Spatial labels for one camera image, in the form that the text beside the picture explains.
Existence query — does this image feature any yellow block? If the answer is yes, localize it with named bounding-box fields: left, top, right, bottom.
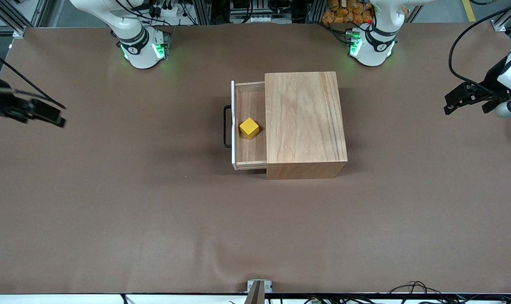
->
left=239, top=117, right=261, bottom=140

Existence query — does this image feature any wooden drawer with black handle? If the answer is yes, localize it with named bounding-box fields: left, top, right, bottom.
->
left=223, top=80, right=268, bottom=171

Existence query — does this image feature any orange objects pile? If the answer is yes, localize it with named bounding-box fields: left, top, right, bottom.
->
left=322, top=0, right=375, bottom=24

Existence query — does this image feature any wooden cabinet box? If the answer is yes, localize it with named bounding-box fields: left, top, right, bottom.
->
left=265, top=71, right=349, bottom=180

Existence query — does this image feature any power strip with black plugs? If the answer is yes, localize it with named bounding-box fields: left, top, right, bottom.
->
left=148, top=0, right=188, bottom=19

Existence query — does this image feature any white power strip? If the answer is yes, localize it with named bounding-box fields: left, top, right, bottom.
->
left=231, top=14, right=274, bottom=24

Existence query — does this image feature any brown table cover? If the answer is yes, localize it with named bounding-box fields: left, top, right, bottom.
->
left=0, top=21, right=511, bottom=295

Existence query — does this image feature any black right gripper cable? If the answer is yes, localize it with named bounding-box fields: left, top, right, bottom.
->
left=0, top=47, right=67, bottom=110

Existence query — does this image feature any aluminium frame post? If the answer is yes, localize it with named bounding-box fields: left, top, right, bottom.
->
left=491, top=0, right=511, bottom=33
left=0, top=0, right=49, bottom=39

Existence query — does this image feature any black cable bundle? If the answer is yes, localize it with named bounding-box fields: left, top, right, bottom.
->
left=384, top=280, right=511, bottom=304

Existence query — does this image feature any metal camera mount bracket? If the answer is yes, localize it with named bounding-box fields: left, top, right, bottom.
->
left=244, top=279, right=274, bottom=304

